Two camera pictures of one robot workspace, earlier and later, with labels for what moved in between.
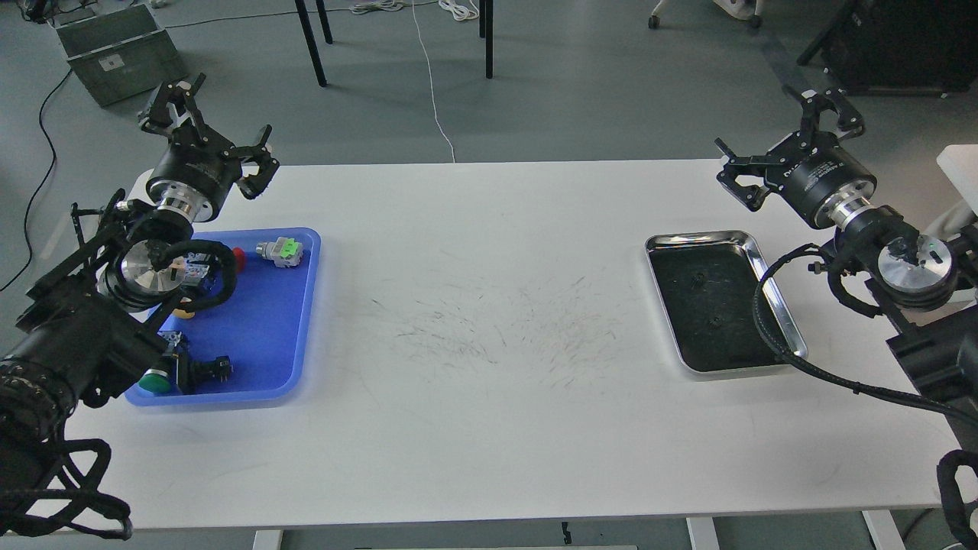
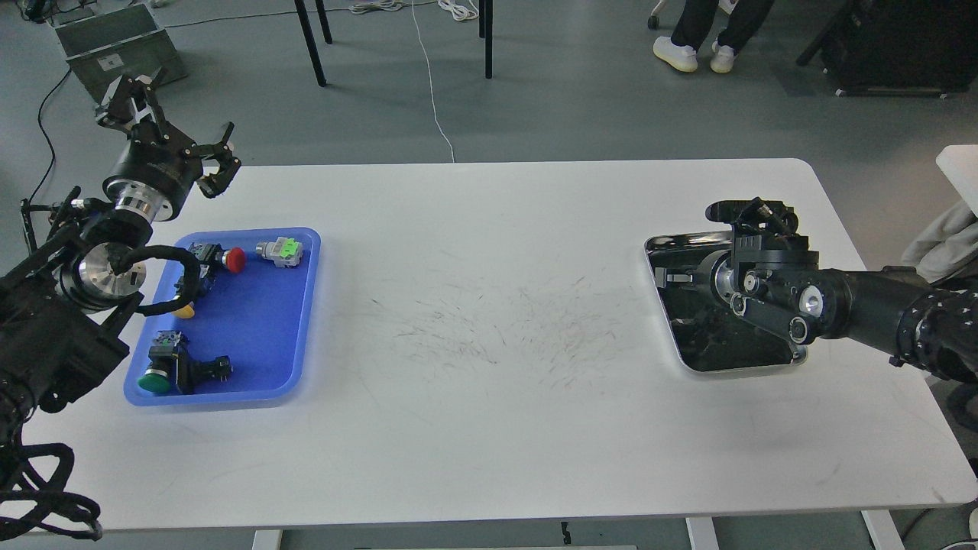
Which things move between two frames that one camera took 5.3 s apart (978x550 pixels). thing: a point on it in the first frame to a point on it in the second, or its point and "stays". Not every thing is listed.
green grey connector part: x=284 y=251 stays
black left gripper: x=197 y=168 to x=158 y=173
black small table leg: x=325 y=27 stays
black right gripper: x=814 y=172 to x=758 y=253
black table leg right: x=489 y=39 stays
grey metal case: x=119 y=52 stays
